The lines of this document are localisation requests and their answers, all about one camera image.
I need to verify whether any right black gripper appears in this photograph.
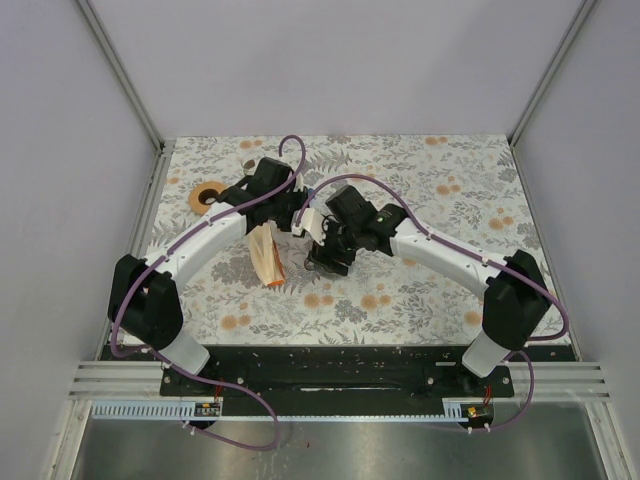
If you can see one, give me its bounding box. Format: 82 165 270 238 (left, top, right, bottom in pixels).
308 214 362 278

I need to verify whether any coffee filter paper pack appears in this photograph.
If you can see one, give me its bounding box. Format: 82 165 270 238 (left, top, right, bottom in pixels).
247 223 285 287

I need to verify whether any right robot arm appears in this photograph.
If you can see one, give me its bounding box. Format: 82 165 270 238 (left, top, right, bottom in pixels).
292 185 551 396

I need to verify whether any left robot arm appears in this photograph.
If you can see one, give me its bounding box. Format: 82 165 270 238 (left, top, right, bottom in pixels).
107 157 308 395

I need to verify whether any small glass with coffee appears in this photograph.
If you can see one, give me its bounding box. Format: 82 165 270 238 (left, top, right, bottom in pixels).
242 159 256 176

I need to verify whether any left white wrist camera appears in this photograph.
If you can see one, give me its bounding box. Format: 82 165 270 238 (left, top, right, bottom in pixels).
293 175 312 201

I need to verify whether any light wooden ring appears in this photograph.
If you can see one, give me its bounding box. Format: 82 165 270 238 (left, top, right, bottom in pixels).
187 180 227 217

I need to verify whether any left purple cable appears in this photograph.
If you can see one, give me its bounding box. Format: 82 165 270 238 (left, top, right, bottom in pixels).
109 134 309 451

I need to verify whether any purple cable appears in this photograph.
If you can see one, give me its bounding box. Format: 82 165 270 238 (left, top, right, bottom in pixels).
109 134 309 451
294 173 571 434

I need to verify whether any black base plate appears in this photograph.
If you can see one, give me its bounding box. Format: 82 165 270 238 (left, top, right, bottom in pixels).
99 342 576 416

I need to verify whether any left aluminium frame post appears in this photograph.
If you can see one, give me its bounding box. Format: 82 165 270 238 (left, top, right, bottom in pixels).
73 0 165 152

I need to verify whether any aluminium frame post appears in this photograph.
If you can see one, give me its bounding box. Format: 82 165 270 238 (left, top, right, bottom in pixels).
73 0 165 152
507 0 601 147

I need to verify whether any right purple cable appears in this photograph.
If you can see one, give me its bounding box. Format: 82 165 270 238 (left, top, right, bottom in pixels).
294 173 571 434

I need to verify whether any white slotted cable duct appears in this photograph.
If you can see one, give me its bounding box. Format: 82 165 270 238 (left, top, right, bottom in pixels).
91 400 222 421

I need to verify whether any aluminium front rail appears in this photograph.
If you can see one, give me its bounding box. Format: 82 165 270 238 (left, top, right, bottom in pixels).
69 361 611 403

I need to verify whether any right aluminium frame post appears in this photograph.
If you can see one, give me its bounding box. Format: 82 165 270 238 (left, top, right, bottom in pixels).
507 0 601 147

